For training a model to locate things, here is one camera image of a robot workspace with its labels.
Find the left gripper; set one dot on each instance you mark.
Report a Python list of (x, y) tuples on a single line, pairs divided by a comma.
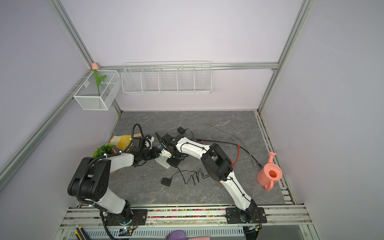
[(156, 154)]

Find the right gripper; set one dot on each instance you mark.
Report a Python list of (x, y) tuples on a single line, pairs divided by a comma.
[(174, 163)]

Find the black power adapter with cable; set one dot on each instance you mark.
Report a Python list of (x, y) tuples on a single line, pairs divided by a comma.
[(187, 176)]

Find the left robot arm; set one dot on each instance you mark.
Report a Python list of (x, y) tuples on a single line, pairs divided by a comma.
[(90, 183)]

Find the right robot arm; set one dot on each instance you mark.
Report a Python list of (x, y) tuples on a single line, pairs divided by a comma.
[(219, 167)]

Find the yellow work glove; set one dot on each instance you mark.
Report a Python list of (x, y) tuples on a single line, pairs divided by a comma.
[(126, 142)]

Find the potted green plant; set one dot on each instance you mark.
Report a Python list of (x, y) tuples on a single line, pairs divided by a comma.
[(103, 151)]

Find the white mesh corner basket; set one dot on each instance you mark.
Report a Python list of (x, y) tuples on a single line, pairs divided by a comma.
[(87, 94)]

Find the purple object at bottom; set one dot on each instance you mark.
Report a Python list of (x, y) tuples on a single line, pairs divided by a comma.
[(176, 235)]

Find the pink watering can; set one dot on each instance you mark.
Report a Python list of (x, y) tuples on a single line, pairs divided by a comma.
[(270, 173)]

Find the artificial pink tulip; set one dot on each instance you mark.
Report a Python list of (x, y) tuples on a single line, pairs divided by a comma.
[(99, 79)]

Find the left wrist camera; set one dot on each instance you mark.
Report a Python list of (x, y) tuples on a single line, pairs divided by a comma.
[(149, 141)]

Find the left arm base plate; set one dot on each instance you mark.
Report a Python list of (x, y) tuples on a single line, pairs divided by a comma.
[(132, 217)]

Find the white wire wall basket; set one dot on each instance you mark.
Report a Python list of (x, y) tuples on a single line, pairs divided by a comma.
[(172, 77)]

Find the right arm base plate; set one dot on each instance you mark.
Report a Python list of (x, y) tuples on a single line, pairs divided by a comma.
[(254, 216)]

